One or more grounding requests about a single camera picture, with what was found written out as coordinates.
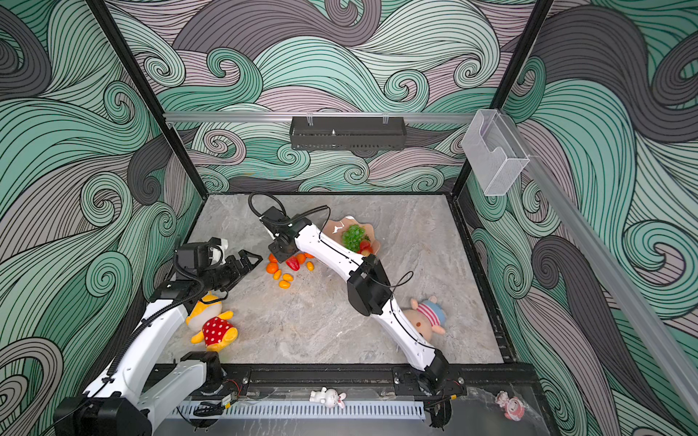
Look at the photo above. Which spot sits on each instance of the white slotted cable duct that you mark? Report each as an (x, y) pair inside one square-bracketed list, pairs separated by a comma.
[(297, 410)]

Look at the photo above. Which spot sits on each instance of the aluminium rail back wall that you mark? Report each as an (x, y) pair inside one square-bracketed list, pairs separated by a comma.
[(287, 117)]

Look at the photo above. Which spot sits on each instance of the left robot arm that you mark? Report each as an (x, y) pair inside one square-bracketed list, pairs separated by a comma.
[(118, 402)]

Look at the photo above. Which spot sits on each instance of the clear plastic wall bin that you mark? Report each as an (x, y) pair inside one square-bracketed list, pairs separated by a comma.
[(495, 150)]

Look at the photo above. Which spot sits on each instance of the white bunny figurine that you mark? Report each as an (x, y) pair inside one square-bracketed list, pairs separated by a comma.
[(330, 398)]

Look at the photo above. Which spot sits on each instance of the pig-face plush doll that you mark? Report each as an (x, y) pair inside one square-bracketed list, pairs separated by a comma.
[(427, 317)]

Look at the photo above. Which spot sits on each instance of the pink fruit bowl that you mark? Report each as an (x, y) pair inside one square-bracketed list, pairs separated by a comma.
[(335, 229)]

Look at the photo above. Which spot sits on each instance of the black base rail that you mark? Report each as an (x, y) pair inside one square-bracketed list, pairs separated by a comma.
[(400, 379)]

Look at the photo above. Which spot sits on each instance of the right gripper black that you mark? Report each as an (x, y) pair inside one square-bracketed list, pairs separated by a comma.
[(279, 254)]

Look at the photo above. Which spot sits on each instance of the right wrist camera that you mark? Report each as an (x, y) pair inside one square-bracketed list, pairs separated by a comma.
[(273, 218)]

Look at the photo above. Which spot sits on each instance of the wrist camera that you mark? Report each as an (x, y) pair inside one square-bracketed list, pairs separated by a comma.
[(273, 218), (217, 248)]

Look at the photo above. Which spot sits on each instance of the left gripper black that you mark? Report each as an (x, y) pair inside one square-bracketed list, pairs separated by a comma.
[(240, 272)]

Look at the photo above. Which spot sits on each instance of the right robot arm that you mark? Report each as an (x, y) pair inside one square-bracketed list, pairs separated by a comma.
[(369, 290)]

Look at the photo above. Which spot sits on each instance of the yellow plush toy red dress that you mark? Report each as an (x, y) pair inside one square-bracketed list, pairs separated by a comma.
[(211, 325)]

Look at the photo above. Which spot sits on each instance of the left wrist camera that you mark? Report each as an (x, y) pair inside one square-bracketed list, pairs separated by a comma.
[(217, 248)]

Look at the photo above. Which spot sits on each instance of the black wall tray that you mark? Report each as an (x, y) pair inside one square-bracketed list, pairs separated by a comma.
[(348, 134)]

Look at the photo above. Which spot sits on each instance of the strawberry cluster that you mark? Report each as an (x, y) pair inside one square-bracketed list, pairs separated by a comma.
[(293, 263)]

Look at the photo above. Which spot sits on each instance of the green grape bunch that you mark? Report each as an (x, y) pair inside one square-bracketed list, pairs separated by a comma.
[(353, 236)]

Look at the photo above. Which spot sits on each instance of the pink pig figurine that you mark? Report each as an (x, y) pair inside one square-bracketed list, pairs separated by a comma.
[(513, 407)]

